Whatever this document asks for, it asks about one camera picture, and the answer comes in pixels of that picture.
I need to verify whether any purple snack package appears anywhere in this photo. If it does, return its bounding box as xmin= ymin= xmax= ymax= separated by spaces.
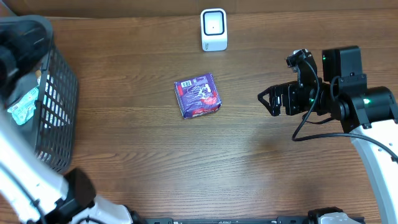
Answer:
xmin=174 ymin=73 xmax=222 ymax=119

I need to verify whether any teal package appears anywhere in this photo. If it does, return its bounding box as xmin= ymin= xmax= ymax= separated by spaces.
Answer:
xmin=7 ymin=86 xmax=39 ymax=126

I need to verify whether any white tube with gold cap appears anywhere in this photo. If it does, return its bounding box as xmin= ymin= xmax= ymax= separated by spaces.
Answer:
xmin=35 ymin=70 xmax=42 ymax=85

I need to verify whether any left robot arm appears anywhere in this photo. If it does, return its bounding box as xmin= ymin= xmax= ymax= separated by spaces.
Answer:
xmin=1 ymin=21 xmax=136 ymax=223

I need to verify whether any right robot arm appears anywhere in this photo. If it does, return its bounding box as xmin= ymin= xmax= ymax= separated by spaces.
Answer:
xmin=257 ymin=45 xmax=397 ymax=223

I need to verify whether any grey plastic basket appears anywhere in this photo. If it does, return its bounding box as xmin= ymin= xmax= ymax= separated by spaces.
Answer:
xmin=1 ymin=15 xmax=79 ymax=173

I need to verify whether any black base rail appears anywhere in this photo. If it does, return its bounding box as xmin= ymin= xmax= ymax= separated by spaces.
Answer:
xmin=145 ymin=216 xmax=315 ymax=224

